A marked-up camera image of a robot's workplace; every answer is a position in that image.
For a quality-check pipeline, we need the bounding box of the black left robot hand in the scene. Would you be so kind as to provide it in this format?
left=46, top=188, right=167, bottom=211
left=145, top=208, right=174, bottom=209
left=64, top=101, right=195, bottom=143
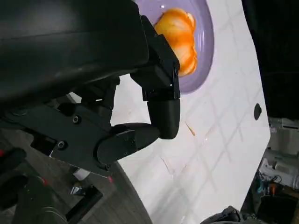
left=0, top=0, right=182, bottom=178

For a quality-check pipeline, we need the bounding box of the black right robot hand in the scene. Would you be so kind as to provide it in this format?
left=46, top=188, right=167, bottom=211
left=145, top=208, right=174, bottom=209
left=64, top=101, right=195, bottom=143
left=202, top=205, right=244, bottom=224

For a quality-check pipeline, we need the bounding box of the orange and white bread roll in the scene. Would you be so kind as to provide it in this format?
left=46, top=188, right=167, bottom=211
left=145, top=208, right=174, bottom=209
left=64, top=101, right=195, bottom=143
left=154, top=7, right=198, bottom=78

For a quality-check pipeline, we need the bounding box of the black table hole cap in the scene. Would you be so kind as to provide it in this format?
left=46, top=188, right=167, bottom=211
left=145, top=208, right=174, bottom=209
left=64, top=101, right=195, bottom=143
left=253, top=103, right=263, bottom=121

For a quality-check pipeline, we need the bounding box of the small white box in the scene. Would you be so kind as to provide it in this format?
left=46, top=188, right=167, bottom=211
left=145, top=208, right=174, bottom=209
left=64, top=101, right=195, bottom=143
left=73, top=168, right=91, bottom=181

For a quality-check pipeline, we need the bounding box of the crumpled silver foil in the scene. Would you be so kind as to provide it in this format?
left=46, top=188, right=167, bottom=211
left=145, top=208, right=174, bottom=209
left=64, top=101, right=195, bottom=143
left=69, top=186, right=85, bottom=196

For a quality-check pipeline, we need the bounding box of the lilac plate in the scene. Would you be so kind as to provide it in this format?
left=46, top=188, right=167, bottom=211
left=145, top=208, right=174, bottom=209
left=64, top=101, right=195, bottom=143
left=136, top=0, right=214, bottom=95

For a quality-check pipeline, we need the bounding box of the black robot body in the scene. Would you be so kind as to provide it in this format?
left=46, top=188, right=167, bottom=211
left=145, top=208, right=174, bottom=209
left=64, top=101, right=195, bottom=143
left=0, top=148, right=67, bottom=224

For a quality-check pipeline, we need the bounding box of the black fabric screen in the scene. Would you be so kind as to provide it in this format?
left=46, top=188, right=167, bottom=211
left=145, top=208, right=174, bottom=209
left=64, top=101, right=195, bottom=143
left=241, top=0, right=299, bottom=119

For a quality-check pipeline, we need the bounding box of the black floor frame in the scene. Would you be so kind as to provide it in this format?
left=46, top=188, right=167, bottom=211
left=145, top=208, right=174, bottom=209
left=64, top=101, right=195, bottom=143
left=66, top=185, right=104, bottom=222

